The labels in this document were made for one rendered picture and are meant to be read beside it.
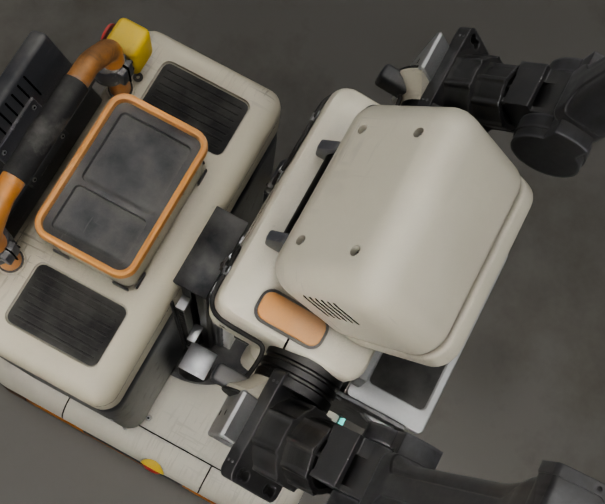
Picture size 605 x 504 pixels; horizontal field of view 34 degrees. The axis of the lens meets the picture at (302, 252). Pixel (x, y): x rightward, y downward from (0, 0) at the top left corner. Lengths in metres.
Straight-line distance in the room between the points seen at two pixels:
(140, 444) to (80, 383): 0.54
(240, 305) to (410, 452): 0.22
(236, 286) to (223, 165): 0.51
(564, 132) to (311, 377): 0.35
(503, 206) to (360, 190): 0.14
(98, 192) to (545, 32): 1.51
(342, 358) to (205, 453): 0.95
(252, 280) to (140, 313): 0.45
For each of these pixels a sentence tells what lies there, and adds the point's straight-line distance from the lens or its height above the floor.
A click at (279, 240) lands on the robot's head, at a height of 1.27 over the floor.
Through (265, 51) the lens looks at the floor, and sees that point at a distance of 2.42.
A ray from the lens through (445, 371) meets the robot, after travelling 1.17.
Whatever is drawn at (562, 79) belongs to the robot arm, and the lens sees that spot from 1.06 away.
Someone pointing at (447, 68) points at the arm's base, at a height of 1.22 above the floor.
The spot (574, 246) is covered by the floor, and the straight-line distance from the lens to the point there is 2.39.
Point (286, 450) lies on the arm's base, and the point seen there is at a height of 1.23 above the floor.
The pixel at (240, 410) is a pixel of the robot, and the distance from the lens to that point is 0.96.
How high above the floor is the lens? 2.17
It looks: 75 degrees down
